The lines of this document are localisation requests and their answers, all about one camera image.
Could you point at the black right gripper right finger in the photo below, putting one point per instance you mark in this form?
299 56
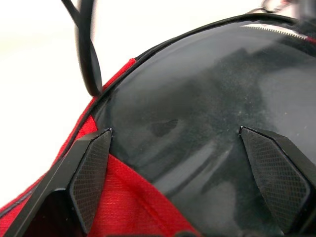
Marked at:
276 172

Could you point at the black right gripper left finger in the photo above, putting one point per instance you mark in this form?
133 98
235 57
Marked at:
89 172

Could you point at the black rubber table tennis paddle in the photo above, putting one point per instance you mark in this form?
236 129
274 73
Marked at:
187 106

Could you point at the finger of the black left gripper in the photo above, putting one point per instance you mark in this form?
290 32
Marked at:
90 61
70 11

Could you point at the black red paddle case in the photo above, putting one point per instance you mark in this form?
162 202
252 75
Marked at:
128 197

